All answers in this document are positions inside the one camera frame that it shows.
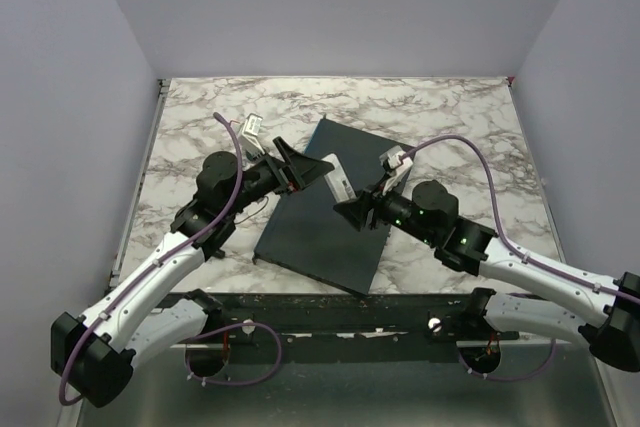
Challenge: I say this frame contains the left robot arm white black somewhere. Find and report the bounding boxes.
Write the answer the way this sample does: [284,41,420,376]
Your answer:
[51,138,334,407]

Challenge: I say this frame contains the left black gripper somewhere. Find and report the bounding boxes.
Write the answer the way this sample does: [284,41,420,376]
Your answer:
[225,137,334,217]

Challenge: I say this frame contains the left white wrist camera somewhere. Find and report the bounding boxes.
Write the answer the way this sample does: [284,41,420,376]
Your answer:
[237,113,266,162]

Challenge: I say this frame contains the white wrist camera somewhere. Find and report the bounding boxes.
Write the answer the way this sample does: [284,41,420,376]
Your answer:
[237,113,266,162]
[378,146,413,195]

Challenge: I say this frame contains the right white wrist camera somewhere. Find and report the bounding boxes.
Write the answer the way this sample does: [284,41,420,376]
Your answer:
[378,146,413,195]

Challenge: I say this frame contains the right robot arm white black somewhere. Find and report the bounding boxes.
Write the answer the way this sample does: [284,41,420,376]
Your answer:
[334,181,639,372]

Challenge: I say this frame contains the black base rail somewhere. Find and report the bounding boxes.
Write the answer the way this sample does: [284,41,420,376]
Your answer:
[102,289,521,363]

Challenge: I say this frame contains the white remote control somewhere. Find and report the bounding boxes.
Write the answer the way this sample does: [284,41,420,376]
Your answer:
[322,153,356,203]

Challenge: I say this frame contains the dark flat metal box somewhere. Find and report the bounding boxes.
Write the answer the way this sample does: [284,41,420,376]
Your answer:
[254,119,398,295]

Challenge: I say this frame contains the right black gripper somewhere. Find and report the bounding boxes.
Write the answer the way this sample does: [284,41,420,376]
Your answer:
[334,172,437,246]

